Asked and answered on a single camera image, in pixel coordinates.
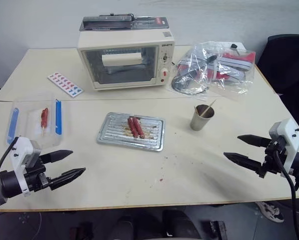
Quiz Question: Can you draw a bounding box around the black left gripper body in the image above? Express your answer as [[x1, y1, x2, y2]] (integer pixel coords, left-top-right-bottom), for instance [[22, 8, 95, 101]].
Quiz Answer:
[[23, 159, 53, 194]]

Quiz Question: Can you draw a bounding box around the white stirring stick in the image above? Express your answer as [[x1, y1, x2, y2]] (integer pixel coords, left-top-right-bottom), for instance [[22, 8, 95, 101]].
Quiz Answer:
[[201, 99, 217, 118]]

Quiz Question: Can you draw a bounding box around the black coiled cable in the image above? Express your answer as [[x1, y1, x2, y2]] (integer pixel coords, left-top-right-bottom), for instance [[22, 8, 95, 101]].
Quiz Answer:
[[171, 71, 211, 96]]

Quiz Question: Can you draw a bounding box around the clear plastic bag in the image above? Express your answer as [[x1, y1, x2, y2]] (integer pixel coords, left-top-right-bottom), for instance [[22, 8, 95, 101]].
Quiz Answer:
[[165, 40, 256, 102]]

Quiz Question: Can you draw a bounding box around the small dark rounded shape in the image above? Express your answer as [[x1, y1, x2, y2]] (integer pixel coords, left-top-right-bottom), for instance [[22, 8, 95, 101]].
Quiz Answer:
[[116, 215, 135, 240]]

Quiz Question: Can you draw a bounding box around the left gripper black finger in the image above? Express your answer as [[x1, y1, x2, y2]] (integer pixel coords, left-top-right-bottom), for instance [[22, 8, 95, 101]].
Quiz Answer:
[[48, 167, 87, 192], [38, 149, 74, 165]]

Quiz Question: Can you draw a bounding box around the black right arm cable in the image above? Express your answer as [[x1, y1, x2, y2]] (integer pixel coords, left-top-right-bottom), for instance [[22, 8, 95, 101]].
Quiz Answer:
[[274, 149, 299, 240]]

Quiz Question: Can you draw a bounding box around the metal cup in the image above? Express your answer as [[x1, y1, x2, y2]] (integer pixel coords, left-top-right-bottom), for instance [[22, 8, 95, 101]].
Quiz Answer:
[[190, 104, 216, 132]]

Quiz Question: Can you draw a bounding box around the black office chair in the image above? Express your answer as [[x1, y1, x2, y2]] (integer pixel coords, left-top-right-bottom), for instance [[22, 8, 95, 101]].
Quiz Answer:
[[256, 33, 299, 141]]

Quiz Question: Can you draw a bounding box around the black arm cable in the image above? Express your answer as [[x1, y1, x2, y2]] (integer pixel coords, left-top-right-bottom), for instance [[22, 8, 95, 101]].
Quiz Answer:
[[0, 136, 20, 175], [274, 149, 299, 240]]

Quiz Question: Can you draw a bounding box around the black box with red label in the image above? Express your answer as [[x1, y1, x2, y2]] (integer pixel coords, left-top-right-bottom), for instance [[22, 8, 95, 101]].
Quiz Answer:
[[131, 14, 171, 29]]

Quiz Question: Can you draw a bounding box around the black boxy floor object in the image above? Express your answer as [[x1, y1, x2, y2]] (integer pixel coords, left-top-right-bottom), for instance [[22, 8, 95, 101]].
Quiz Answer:
[[208, 220, 227, 240]]

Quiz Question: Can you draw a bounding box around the red and white bagged item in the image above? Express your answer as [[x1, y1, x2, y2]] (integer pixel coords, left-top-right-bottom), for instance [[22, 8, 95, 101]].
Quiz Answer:
[[176, 51, 256, 84]]

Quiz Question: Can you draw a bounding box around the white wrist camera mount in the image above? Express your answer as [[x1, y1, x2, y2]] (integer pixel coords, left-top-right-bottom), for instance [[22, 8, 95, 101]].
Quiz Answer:
[[268, 118, 299, 176], [9, 136, 42, 199]]

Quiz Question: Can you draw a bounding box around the black flat box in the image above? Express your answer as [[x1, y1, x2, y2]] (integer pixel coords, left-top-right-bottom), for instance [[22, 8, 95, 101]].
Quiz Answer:
[[79, 13, 137, 32]]

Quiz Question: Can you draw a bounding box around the white card with coloured hearts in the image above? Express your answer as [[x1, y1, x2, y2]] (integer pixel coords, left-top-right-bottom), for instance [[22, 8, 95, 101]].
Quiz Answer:
[[47, 71, 84, 99]]

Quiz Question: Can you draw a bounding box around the cream toaster oven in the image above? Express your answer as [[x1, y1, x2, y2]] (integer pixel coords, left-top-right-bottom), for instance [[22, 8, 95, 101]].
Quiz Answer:
[[76, 29, 176, 93]]

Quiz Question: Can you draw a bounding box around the red skewered sausage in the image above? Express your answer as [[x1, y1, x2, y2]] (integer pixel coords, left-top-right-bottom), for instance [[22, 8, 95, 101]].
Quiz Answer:
[[40, 107, 50, 129]]

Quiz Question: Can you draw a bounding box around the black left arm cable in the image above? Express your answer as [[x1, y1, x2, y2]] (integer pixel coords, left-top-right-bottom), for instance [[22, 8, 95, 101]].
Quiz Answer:
[[0, 136, 20, 175]]

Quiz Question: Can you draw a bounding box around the clear plastic container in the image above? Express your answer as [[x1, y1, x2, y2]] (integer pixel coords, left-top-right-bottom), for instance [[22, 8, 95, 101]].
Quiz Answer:
[[4, 90, 67, 147]]

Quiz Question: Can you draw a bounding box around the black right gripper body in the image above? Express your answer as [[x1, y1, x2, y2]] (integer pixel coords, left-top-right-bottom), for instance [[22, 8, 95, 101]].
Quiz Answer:
[[258, 138, 291, 179]]

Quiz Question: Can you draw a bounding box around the silver metal baking tray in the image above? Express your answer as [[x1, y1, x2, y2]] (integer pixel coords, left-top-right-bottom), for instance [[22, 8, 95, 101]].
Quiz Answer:
[[96, 111, 166, 153]]

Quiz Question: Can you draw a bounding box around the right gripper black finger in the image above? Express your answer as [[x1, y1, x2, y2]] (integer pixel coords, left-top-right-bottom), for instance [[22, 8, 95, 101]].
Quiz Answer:
[[236, 134, 272, 149], [223, 152, 263, 174]]

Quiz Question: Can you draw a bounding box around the large dark rounded shape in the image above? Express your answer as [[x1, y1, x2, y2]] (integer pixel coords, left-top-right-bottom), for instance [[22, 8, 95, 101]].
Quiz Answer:
[[161, 209, 203, 240]]

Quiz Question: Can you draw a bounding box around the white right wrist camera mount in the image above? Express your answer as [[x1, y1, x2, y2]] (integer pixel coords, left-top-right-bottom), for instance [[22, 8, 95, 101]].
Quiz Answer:
[[268, 118, 299, 176]]

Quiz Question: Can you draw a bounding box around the white shoe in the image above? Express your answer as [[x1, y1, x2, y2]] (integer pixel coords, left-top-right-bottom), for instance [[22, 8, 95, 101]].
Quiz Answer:
[[254, 200, 286, 223]]

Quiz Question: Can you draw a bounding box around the blue container clip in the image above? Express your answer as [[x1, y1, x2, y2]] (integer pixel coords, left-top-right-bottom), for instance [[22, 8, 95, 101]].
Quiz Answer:
[[54, 99, 63, 135], [7, 107, 20, 145]]

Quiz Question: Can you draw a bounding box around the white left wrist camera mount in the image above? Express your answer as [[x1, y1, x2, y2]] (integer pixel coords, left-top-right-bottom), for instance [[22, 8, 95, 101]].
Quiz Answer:
[[9, 136, 42, 199]]

